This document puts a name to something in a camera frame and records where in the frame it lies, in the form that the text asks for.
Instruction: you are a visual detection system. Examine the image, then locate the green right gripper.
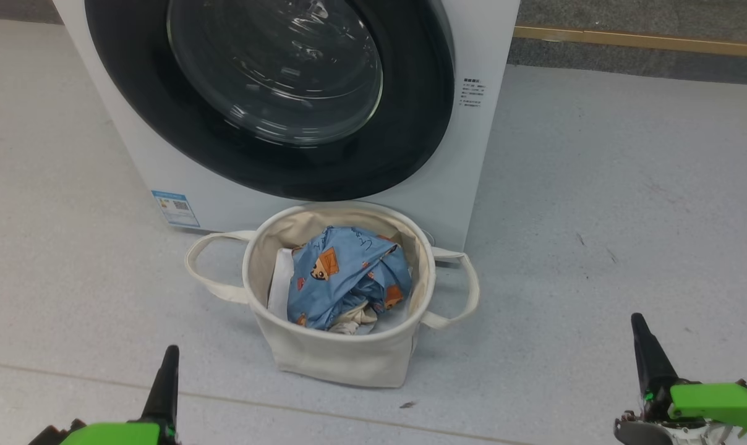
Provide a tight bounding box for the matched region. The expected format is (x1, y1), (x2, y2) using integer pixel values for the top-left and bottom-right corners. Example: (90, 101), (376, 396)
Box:
(630, 312), (747, 434)

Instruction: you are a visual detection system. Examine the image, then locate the white front-load washing machine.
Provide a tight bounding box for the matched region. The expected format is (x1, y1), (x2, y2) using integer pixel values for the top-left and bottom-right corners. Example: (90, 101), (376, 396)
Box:
(52, 0), (521, 253)

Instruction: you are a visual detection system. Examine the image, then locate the white folded pad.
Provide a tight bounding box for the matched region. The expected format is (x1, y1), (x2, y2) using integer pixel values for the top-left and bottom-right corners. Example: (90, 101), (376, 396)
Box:
(267, 247), (411, 336)

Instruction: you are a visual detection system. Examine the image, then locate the white text warning sticker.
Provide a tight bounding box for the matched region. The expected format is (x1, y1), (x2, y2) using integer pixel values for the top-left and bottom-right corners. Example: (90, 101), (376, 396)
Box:
(461, 77), (487, 109)

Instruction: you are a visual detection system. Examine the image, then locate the cream canvas laundry basket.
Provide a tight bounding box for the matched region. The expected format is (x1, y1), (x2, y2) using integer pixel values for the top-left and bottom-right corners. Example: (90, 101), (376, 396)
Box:
(184, 200), (480, 389)

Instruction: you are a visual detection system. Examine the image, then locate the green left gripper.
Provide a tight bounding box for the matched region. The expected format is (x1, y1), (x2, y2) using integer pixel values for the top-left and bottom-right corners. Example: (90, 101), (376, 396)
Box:
(27, 344), (184, 445)

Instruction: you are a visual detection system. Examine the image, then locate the blue energy label sticker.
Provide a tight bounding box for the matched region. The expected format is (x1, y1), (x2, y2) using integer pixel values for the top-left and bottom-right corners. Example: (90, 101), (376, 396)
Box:
(150, 189), (202, 230)

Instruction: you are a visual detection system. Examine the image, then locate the blue garment with orange print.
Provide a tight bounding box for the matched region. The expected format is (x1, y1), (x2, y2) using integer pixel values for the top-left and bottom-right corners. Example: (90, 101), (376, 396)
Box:
(286, 225), (414, 331)

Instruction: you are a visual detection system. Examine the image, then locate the blue and cream garment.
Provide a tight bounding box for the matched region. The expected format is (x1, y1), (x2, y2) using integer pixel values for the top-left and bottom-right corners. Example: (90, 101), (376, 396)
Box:
(327, 302), (380, 336)

